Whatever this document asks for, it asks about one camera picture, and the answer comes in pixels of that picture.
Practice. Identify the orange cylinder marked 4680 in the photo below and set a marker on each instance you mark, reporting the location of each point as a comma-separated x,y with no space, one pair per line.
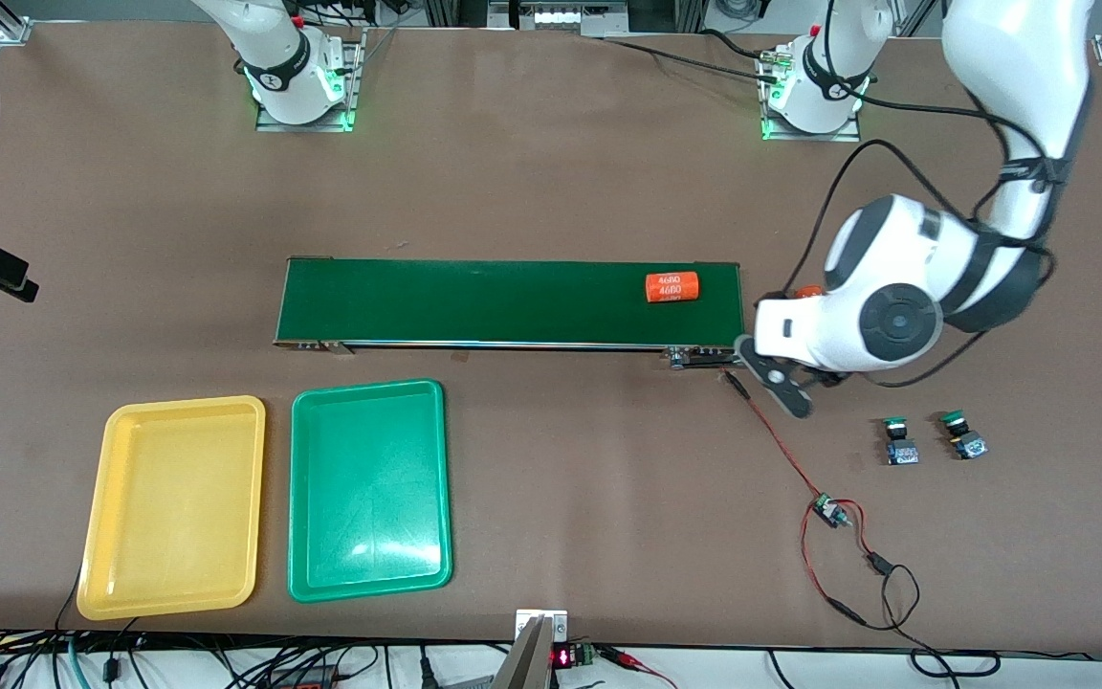
672,287
805,292

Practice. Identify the green conveyor belt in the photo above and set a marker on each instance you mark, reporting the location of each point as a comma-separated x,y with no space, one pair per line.
474,301

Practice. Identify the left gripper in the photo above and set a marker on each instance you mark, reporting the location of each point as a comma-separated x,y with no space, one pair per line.
831,378

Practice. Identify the green push button switch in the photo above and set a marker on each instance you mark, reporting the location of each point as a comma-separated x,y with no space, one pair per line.
900,448
967,443

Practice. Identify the grey metal bar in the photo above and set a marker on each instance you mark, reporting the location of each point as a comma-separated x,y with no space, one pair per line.
522,665

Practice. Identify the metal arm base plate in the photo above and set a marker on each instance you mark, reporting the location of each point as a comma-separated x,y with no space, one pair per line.
302,125
814,137

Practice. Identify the silver metal bracket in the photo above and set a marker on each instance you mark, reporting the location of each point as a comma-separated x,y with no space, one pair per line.
561,627

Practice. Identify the red clip lead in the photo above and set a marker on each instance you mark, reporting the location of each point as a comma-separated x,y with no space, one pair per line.
629,658

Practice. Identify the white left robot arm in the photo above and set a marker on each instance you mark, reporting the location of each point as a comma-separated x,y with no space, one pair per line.
895,316

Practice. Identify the red digit display module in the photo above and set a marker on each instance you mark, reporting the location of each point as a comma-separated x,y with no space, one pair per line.
562,657

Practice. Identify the white power strip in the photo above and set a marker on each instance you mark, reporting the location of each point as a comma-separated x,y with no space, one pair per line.
556,16

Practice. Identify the yellow plastic tray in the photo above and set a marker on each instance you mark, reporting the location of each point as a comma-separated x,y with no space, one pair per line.
173,507

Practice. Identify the small speed controller board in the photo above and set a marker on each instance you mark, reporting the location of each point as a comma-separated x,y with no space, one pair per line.
830,511

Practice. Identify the green plastic tray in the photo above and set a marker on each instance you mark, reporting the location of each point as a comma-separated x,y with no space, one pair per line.
369,493

